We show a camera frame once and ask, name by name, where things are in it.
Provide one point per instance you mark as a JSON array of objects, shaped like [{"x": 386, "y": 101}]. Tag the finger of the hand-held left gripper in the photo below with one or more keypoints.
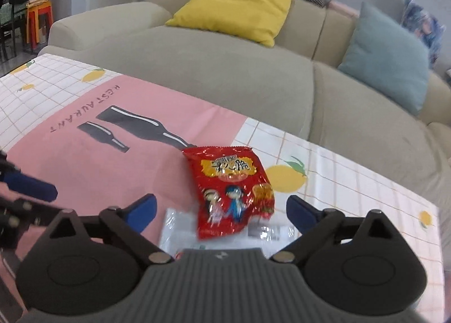
[
  {"x": 28, "y": 213},
  {"x": 31, "y": 185}
]

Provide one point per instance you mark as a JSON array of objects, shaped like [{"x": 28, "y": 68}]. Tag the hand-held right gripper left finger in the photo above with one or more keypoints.
[{"x": 142, "y": 212}]

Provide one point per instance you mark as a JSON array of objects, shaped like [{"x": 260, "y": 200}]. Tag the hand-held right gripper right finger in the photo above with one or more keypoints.
[{"x": 299, "y": 212}]

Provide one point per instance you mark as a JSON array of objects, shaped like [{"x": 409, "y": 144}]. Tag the red cartoon snack packet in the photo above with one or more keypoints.
[{"x": 229, "y": 196}]

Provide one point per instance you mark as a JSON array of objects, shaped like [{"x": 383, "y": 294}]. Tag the flat clear plastic packet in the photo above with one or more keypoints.
[{"x": 274, "y": 233}]

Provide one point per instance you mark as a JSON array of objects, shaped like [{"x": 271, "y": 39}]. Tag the lemon print grid tablecloth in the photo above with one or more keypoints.
[{"x": 105, "y": 154}]

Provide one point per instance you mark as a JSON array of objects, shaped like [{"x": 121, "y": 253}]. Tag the beige sofa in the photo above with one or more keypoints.
[{"x": 229, "y": 73}]

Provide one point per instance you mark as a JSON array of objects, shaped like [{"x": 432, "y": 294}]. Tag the orange stool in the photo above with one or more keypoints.
[{"x": 38, "y": 16}]

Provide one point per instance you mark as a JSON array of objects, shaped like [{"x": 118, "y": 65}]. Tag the teal cushion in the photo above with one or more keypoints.
[{"x": 384, "y": 55}]

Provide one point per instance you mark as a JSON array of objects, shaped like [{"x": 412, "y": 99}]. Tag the yellow cushion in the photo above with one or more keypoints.
[{"x": 232, "y": 6}]

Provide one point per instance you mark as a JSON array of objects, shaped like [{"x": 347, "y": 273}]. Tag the blue printed cushion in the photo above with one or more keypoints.
[{"x": 422, "y": 27}]

